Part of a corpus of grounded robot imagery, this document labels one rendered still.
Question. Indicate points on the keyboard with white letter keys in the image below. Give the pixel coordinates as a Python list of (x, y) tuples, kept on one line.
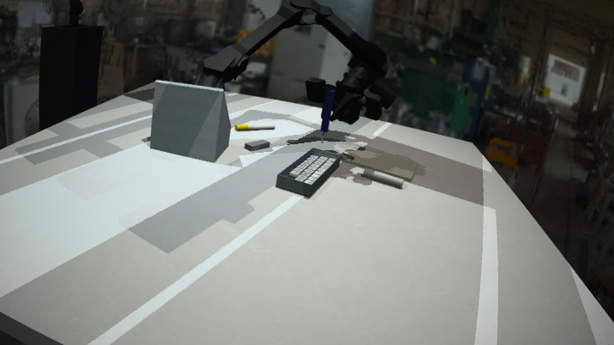
[(306, 174)]

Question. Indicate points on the dark blue stylus with grey tip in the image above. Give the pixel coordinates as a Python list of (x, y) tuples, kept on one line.
[(327, 112)]

